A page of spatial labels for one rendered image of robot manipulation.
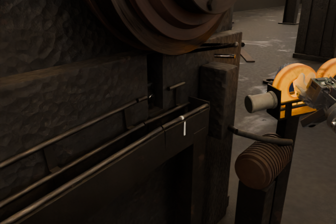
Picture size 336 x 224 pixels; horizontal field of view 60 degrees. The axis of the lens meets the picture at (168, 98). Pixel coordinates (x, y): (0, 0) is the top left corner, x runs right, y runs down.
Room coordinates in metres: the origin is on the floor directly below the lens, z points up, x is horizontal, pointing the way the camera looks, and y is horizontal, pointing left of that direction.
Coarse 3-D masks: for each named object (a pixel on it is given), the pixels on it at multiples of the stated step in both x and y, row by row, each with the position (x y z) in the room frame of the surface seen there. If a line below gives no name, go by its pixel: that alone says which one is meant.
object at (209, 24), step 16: (144, 0) 0.56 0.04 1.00; (160, 0) 0.57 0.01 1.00; (144, 16) 0.56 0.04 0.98; (160, 16) 0.59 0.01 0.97; (176, 16) 0.60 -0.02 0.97; (192, 16) 0.64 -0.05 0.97; (208, 16) 0.69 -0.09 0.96; (160, 32) 0.60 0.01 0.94; (176, 32) 0.63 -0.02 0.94; (192, 32) 0.68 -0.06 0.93
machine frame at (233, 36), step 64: (0, 0) 0.54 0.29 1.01; (64, 0) 0.63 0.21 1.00; (0, 64) 0.52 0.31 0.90; (64, 64) 0.61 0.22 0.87; (128, 64) 0.68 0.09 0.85; (192, 64) 0.87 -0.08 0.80; (0, 128) 0.45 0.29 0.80; (64, 128) 0.54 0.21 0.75; (0, 192) 0.44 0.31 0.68; (128, 192) 0.66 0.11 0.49
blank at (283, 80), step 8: (296, 64) 0.93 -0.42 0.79; (280, 72) 0.93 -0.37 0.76; (288, 72) 0.91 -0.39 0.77; (296, 72) 0.92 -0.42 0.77; (304, 72) 0.92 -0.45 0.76; (280, 80) 0.90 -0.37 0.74; (288, 80) 0.91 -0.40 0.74; (280, 88) 0.90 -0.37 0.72; (288, 88) 0.91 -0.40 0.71; (288, 96) 0.91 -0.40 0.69; (296, 96) 0.93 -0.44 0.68
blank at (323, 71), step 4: (328, 60) 0.97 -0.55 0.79; (332, 60) 0.96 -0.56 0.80; (324, 64) 0.96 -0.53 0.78; (328, 64) 0.95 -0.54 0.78; (332, 64) 0.94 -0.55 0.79; (320, 68) 0.96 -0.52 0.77; (324, 68) 0.95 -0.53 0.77; (328, 68) 0.94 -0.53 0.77; (332, 68) 0.94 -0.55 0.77; (316, 72) 0.96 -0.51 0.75; (320, 72) 0.95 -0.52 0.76; (324, 72) 0.94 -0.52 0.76; (328, 72) 0.94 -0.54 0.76; (332, 72) 0.94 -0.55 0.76; (320, 76) 0.94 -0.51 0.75; (324, 76) 0.94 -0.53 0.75; (328, 76) 0.94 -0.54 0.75; (332, 76) 0.94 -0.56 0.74
